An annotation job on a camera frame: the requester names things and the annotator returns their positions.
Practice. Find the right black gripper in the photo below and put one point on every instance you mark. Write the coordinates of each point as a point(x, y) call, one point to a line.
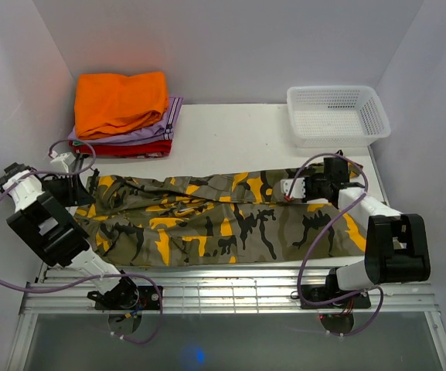
point(308, 180)

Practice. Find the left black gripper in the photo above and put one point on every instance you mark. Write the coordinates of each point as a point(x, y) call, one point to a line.
point(77, 195)

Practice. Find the camouflage trousers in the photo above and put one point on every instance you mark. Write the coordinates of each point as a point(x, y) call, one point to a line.
point(182, 221)

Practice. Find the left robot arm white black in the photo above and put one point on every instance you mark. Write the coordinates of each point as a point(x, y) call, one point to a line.
point(43, 221)

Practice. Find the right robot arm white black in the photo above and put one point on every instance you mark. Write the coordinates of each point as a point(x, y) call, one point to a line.
point(396, 249)

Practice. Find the orange folded trousers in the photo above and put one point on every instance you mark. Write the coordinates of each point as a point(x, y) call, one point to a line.
point(109, 104)

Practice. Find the red folded trousers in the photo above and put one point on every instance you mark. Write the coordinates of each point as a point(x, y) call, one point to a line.
point(156, 149)

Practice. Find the purple folded trousers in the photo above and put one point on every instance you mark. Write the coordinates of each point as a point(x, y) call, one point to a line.
point(161, 130)

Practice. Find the white plastic basket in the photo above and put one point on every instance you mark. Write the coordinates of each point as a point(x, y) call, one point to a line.
point(340, 116)

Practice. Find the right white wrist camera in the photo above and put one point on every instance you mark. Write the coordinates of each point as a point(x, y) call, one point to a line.
point(293, 188)

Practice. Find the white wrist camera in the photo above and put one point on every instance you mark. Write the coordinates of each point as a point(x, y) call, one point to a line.
point(293, 188)
point(61, 164)

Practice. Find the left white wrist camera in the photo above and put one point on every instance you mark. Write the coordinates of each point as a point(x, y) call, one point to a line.
point(61, 164)

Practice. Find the aluminium mounting rail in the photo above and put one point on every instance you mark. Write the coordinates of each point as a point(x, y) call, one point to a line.
point(247, 289)

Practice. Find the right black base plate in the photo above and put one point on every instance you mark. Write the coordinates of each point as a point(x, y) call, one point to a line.
point(315, 293)

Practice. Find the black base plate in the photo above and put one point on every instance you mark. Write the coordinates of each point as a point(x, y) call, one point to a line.
point(142, 298)
point(315, 293)

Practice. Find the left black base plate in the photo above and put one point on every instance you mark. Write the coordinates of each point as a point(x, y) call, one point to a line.
point(142, 298)

